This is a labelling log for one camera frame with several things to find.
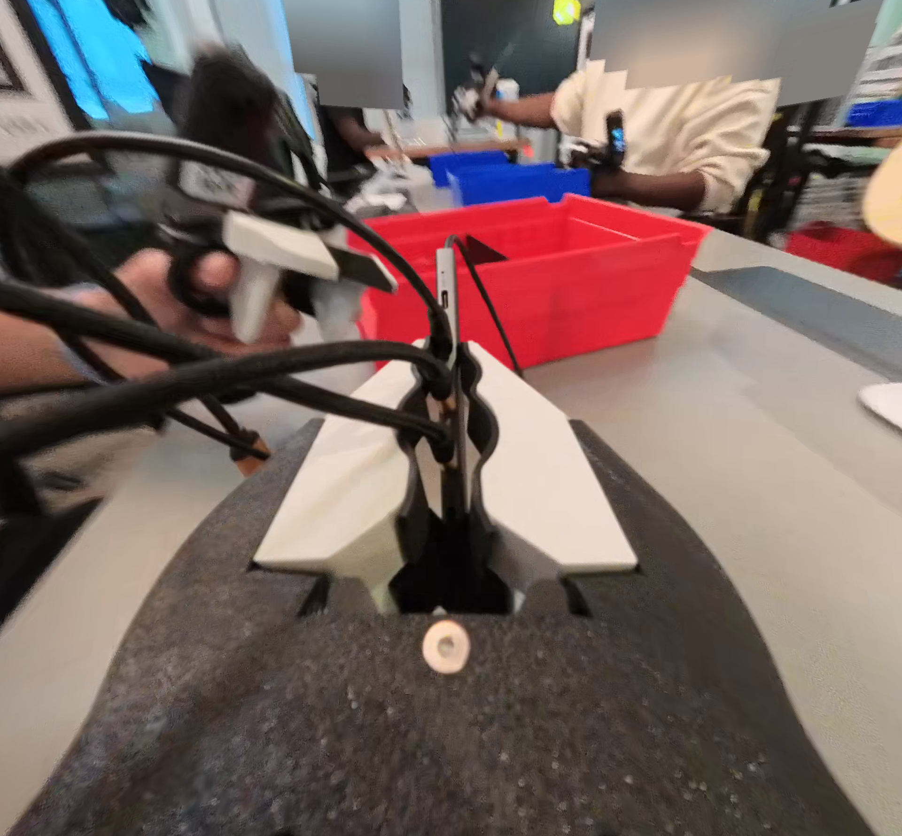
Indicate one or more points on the large black screen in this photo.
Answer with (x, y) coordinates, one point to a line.
(493, 19)

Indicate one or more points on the grey USB hub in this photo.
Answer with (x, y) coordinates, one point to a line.
(447, 286)

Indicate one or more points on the wooden table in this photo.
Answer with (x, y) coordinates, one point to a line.
(451, 148)

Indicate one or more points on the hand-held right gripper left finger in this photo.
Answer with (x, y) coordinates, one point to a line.
(331, 498)

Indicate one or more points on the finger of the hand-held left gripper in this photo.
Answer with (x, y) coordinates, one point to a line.
(338, 311)
(282, 244)

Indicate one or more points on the black hand-held device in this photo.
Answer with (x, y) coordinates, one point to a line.
(479, 89)
(613, 135)

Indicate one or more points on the red storage bin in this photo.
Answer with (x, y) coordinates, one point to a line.
(564, 286)
(838, 251)

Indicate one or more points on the white sign black pattern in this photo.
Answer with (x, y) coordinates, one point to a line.
(21, 75)

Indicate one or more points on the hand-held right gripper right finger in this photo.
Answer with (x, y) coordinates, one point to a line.
(557, 498)

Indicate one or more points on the person's left hand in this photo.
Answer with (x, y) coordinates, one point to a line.
(141, 286)

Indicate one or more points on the grey desk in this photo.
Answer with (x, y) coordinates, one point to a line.
(705, 427)

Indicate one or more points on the person's left forearm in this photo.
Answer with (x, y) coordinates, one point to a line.
(35, 350)

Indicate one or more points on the black bin divider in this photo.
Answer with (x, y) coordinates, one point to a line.
(486, 251)

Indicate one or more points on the blue storage bin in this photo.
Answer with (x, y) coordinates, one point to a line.
(465, 167)
(521, 184)

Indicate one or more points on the white stand with black board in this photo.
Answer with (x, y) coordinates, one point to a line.
(888, 202)

